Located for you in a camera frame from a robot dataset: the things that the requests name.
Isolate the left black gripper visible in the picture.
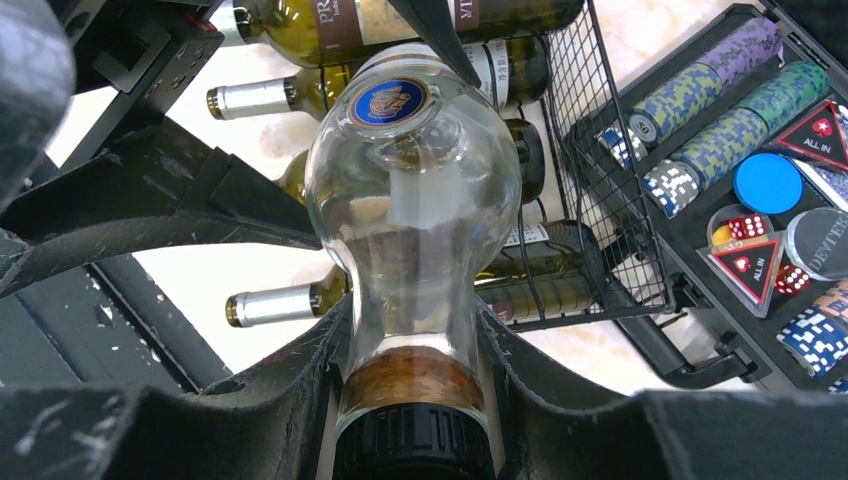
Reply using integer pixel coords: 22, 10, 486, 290
1, 1, 320, 295

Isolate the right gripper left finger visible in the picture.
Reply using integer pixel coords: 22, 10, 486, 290
1, 299, 351, 479

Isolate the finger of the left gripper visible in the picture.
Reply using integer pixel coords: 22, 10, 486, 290
389, 0, 482, 87

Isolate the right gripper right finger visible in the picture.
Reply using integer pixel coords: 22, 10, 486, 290
477, 309, 847, 479

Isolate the green wine bottle front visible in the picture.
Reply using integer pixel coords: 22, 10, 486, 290
206, 37, 551, 125

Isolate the green wine bottle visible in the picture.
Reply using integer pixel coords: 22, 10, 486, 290
274, 119, 548, 207
210, 0, 584, 68
206, 37, 551, 125
225, 220, 607, 329

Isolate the clear tall glass bottle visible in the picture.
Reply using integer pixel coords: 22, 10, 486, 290
305, 63, 521, 479

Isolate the black wire wine rack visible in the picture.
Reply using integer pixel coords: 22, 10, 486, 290
466, 1, 670, 335

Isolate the green wine bottle back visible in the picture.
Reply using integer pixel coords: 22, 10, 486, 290
225, 220, 607, 329

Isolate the black poker chip case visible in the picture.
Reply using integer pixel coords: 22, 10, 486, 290
569, 0, 848, 393

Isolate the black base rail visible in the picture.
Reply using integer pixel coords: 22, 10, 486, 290
1, 255, 232, 394

